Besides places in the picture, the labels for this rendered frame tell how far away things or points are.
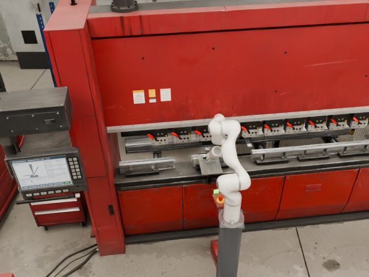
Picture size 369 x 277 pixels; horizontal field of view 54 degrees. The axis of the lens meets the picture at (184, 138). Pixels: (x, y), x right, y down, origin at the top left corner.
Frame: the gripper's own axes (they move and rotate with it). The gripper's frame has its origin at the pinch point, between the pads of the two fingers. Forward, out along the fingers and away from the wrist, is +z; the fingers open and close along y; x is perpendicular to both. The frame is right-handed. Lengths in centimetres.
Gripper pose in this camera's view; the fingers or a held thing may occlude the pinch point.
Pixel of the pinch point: (210, 158)
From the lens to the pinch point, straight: 323.5
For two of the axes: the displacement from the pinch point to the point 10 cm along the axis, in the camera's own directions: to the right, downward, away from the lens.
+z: -1.1, 2.4, 9.6
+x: 1.5, 9.6, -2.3
